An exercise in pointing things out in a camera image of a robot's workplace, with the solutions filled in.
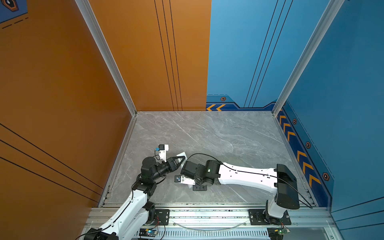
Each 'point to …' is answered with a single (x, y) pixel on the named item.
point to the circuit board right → (277, 233)
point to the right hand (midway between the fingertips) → (193, 179)
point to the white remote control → (183, 154)
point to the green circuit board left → (148, 232)
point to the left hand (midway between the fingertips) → (185, 158)
